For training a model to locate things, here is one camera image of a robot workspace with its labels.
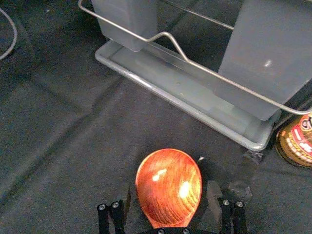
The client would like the thin grey cable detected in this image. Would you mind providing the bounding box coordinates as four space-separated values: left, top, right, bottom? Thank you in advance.
0 7 19 61

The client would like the grey plastic drip tray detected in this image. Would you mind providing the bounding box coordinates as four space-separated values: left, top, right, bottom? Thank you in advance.
95 39 281 151

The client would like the narrow grey plastic holder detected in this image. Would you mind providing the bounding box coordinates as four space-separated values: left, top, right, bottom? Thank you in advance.
91 0 158 52

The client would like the black tape piece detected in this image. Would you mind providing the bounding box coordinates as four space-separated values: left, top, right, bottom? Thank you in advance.
228 182 254 199
243 150 264 163

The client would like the steel wire rack frame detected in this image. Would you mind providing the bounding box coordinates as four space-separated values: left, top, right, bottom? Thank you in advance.
78 0 312 116

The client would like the wide grey plastic holder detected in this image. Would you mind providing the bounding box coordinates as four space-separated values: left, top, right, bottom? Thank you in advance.
214 0 312 122

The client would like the black table cloth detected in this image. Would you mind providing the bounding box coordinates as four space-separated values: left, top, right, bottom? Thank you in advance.
0 0 312 234

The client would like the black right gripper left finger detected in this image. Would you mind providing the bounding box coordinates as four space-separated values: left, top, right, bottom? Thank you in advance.
97 184 133 234

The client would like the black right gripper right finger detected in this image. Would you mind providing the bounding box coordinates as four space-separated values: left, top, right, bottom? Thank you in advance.
206 180 247 234

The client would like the red-brown wooden spoon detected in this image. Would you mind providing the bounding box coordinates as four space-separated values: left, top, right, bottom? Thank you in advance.
135 148 203 230

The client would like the brown jar with red label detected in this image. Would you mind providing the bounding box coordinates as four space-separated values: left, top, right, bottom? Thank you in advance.
274 113 312 169

